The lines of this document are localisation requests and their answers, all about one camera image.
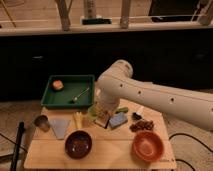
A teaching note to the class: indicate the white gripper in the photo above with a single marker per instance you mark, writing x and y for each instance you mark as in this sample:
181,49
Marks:
103,113

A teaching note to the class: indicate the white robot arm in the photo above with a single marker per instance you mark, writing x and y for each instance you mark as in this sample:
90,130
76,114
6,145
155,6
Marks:
116,83

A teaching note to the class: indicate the purple bowl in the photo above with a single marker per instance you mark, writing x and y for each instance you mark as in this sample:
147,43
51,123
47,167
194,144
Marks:
78,144

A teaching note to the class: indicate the orange bowl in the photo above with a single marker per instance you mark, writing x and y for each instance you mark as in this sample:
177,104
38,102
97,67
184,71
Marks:
148,146

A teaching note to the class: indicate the green cup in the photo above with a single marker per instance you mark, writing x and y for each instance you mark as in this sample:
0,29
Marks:
91,113

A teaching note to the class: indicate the metal spoon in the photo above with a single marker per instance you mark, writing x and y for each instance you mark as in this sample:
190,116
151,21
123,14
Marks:
74,99

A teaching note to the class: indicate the blue sponge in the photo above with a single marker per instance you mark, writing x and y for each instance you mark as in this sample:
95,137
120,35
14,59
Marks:
117,120

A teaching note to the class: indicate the green banana toy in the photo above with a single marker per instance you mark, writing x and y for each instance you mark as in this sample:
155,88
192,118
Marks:
122,109

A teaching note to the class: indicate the green plastic tray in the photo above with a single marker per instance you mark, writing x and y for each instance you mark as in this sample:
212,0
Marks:
72,86

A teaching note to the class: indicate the grey cloth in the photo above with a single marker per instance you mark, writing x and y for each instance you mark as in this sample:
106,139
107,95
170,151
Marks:
59,127

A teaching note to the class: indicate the brown grape bunch toy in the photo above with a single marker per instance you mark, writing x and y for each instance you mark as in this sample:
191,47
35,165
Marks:
142,125

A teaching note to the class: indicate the orange fruit toy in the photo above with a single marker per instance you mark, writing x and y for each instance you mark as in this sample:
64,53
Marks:
57,85

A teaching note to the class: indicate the metal cup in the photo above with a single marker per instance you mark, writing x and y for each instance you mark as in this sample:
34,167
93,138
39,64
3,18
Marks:
42,123

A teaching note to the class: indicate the black pole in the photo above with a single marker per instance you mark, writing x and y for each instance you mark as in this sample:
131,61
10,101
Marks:
16,150

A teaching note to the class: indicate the green base stand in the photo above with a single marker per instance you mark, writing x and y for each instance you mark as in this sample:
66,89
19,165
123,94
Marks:
96,21

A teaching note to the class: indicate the white handled brush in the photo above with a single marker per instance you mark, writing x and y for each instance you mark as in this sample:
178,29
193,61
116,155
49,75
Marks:
138,114

